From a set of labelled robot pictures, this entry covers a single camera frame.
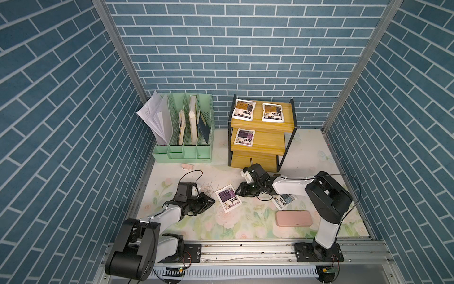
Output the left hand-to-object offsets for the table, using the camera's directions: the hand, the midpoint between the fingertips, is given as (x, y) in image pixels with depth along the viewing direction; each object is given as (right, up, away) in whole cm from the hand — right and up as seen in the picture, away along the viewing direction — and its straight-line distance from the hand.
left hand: (217, 202), depth 86 cm
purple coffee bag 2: (+14, +32, +6) cm, 36 cm away
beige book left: (-20, +39, +9) cm, 45 cm away
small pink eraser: (-19, +16, +14) cm, 28 cm away
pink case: (+38, -8, 0) cm, 39 cm away
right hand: (+10, +3, +3) cm, 11 cm away
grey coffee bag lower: (+33, 0, +2) cm, 33 cm away
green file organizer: (-24, +25, +16) cm, 38 cm away
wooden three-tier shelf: (+21, +30, +5) cm, 37 cm away
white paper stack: (-32, +45, +2) cm, 55 cm away
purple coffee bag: (+5, +1, +2) cm, 6 cm away
